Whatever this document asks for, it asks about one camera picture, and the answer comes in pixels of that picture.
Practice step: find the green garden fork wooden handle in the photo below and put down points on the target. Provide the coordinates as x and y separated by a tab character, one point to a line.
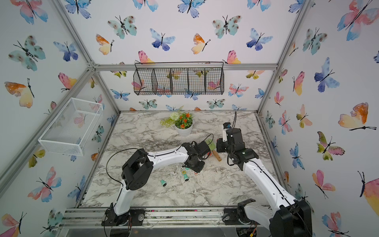
213	150

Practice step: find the white pot with flowers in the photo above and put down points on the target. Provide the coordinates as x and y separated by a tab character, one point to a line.
183	122

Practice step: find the white mesh wall basket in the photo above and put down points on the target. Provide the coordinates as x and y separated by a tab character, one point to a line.
71	128

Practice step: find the black wire wall basket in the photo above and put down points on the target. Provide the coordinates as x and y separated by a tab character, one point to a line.
179	78

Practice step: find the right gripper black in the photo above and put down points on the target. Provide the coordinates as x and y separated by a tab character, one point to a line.
221	142

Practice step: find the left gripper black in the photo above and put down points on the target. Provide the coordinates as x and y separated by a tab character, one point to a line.
198	170

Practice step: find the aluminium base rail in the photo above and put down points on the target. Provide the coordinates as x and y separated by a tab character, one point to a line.
172	217

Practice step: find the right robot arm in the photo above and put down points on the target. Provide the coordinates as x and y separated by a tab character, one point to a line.
286	217

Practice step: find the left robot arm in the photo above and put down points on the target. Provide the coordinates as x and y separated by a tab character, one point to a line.
136	172

